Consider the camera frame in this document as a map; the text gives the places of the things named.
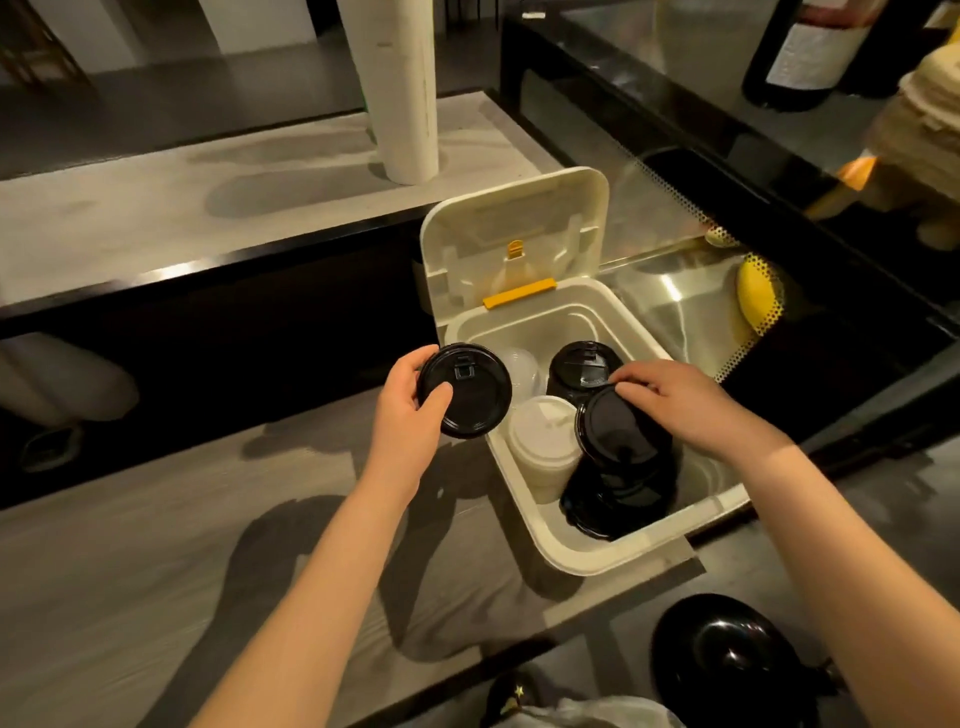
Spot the yellow fruit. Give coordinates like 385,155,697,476
737,254,785,335

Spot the person's right forearm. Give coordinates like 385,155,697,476
742,442,960,728

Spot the black star slipper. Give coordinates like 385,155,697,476
483,669,545,728

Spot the black round base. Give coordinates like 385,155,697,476
650,593,845,728

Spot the stack of clear lids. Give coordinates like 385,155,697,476
498,346,543,399

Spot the person's right hand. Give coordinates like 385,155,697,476
608,359,793,466

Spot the grey bar counter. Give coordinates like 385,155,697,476
0,89,564,316

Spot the person's white shirt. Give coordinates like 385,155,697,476
494,695,688,728

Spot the grey wooden table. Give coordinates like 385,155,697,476
0,386,706,728

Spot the stack of white lids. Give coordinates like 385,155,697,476
506,395,585,505

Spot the tall white paper cup stack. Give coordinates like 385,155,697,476
337,0,442,187

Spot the black cup lid with plug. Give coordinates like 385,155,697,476
558,457,680,541

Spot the person's left forearm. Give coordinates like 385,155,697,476
191,479,421,728

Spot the person's left hand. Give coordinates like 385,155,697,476
372,344,455,511

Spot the white plastic storage bin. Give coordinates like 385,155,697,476
419,166,751,577

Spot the dark wine bottle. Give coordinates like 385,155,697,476
742,0,890,112

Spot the tall stack of black lids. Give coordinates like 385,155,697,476
547,341,624,406

